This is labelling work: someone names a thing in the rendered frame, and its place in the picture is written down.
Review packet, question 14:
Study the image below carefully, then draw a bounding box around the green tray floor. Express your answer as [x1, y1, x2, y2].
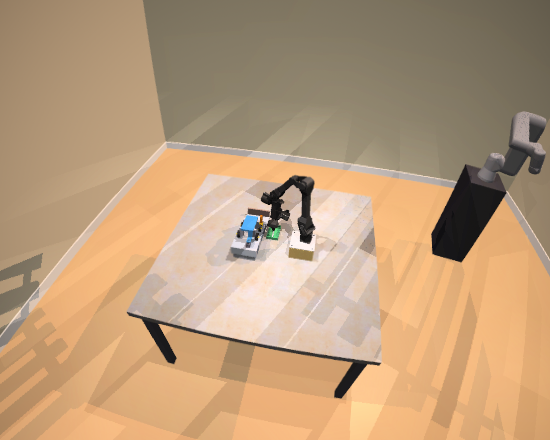
[268, 227, 280, 238]

